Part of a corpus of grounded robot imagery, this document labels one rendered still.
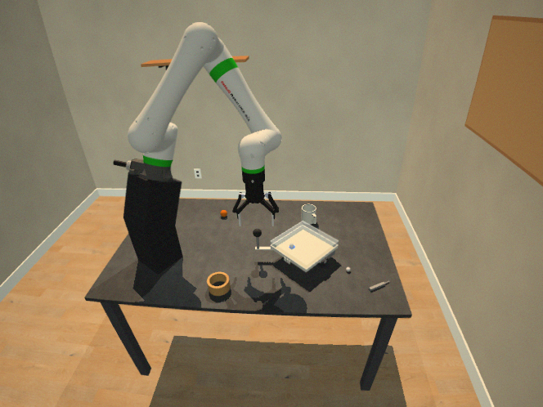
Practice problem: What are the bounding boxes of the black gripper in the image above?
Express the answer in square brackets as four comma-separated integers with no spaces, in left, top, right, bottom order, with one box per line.
[232,183,279,226]

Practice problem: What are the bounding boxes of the grey mug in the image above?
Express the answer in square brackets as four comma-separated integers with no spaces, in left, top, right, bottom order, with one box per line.
[301,204,316,225]

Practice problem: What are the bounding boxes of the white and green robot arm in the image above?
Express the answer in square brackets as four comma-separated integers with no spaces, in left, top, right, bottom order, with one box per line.
[113,22,281,186]

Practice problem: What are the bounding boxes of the orange tape roll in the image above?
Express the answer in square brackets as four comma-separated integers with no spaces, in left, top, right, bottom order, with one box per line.
[207,272,230,296]

